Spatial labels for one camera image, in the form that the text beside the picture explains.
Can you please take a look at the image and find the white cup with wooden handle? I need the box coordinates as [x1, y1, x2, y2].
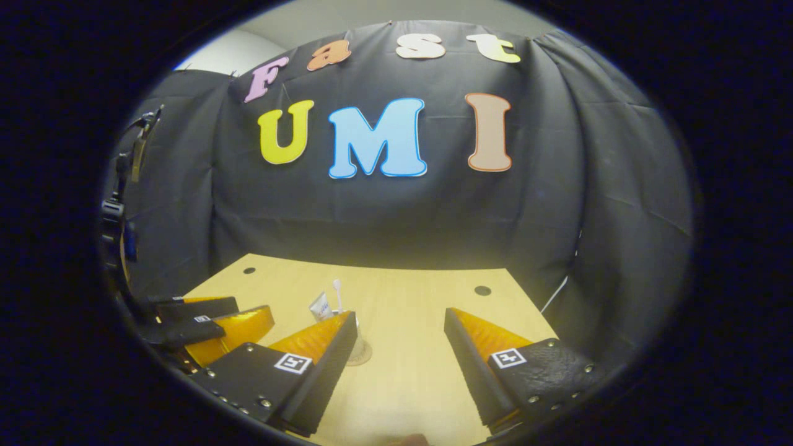
[331, 308, 371, 359]

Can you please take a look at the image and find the light wooden desktop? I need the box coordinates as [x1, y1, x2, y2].
[180, 253, 561, 446]

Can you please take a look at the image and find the white cable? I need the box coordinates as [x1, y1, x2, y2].
[539, 276, 569, 313]

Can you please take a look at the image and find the black backdrop cloth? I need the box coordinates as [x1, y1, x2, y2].
[105, 20, 694, 372]

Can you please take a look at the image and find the white toothpaste tube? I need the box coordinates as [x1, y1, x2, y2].
[309, 291, 334, 323]

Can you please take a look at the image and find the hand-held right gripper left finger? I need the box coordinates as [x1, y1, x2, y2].
[189, 310, 359, 437]

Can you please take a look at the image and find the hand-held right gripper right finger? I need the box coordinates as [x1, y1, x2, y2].
[444, 307, 611, 434]

